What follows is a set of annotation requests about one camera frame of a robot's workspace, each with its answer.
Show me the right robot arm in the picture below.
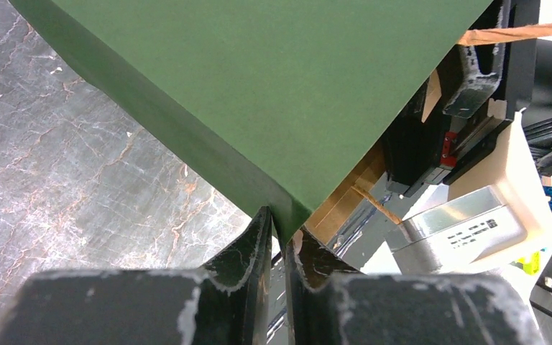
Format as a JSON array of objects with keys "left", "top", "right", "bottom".
[{"left": 382, "top": 39, "right": 552, "bottom": 197}]

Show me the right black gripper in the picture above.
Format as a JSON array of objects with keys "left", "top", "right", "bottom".
[{"left": 382, "top": 1, "right": 541, "bottom": 197}]

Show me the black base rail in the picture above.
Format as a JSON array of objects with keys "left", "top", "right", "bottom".
[{"left": 266, "top": 176, "right": 429, "bottom": 345}]

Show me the green paper bag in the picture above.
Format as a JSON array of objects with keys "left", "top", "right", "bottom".
[{"left": 13, "top": 1, "right": 489, "bottom": 240}]

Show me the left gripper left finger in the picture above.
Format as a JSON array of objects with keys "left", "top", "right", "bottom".
[{"left": 0, "top": 207, "right": 272, "bottom": 344}]

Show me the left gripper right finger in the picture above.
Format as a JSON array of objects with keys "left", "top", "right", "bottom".
[{"left": 282, "top": 229, "right": 544, "bottom": 344}]

